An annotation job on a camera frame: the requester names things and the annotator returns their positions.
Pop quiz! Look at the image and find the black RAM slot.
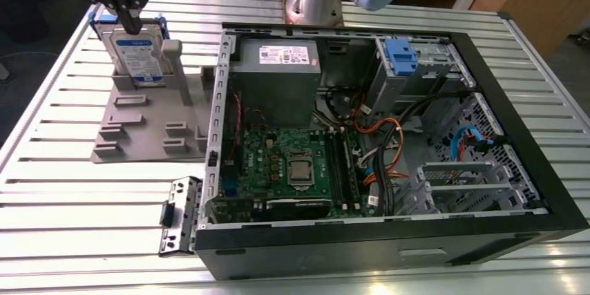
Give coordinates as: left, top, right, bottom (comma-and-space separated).
325, 128, 348, 206

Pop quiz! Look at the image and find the black open PC case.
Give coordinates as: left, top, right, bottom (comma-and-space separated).
193, 21, 590, 281

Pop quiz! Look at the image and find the green motherboard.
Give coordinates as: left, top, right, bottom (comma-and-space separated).
219, 127, 384, 222

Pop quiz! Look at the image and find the black graphics card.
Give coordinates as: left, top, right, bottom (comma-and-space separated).
207, 197, 333, 223

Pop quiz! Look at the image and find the blue drive latch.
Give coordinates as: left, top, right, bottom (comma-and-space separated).
384, 38, 420, 77

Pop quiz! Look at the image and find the metal disk bay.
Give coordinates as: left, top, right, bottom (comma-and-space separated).
398, 160, 541, 216

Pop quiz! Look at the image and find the grey power supply unit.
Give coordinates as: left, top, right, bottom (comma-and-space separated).
229, 38, 324, 130

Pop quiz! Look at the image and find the orange wire bundle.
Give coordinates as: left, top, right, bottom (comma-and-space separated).
354, 117, 412, 185

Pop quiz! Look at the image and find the hard disk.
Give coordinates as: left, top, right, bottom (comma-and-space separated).
90, 13, 171, 88

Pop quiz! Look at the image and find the green RAM stick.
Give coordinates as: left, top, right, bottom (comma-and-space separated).
342, 128, 362, 206

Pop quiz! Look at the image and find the silver CPU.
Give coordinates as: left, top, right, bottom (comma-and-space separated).
289, 160, 314, 180

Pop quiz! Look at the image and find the metal CPU socket cover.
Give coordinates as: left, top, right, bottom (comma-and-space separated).
285, 151, 320, 189

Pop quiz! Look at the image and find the thin red wire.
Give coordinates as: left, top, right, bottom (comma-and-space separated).
233, 91, 243, 144

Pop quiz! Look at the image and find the grey plastic parts rack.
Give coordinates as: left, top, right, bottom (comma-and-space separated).
90, 39, 218, 164

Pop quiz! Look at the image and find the orange power wire black plug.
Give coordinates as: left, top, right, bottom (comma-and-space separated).
464, 129, 509, 154

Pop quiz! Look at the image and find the wooden cabinet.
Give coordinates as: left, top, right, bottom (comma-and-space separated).
500, 0, 590, 56

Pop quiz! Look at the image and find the black cable bundle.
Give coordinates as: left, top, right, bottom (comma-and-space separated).
373, 91, 466, 215

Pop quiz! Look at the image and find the metal optical drive cage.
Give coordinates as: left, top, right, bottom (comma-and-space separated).
366, 35, 476, 116

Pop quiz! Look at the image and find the blue data wire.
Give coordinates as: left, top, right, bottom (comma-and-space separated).
450, 125, 496, 164

